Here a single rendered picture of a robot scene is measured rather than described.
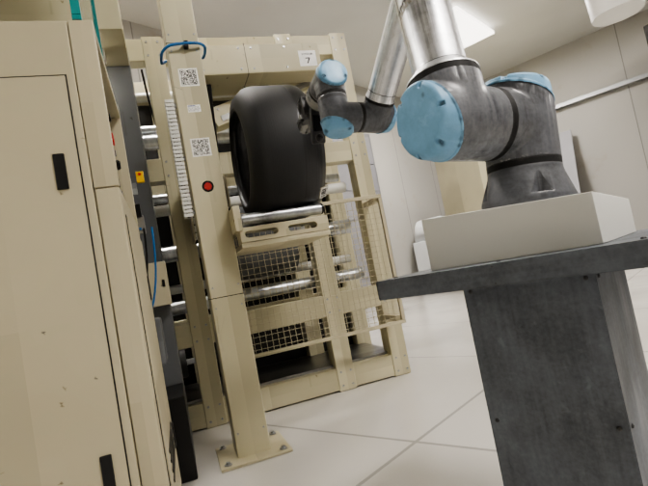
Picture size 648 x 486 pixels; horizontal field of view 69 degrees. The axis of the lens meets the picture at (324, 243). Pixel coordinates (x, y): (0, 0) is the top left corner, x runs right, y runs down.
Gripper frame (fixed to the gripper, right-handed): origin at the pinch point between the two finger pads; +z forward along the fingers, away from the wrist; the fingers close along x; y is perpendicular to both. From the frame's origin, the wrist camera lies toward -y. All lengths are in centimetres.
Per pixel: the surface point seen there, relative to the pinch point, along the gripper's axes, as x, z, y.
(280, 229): 10.8, 22.9, -28.2
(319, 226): -5.3, 23.0, -29.4
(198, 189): 38.0, 30.2, -5.7
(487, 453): -29, -15, -117
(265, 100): 8.9, 10.6, 19.6
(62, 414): 78, -45, -74
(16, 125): 78, -52, -16
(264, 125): 11.9, 8.4, 8.3
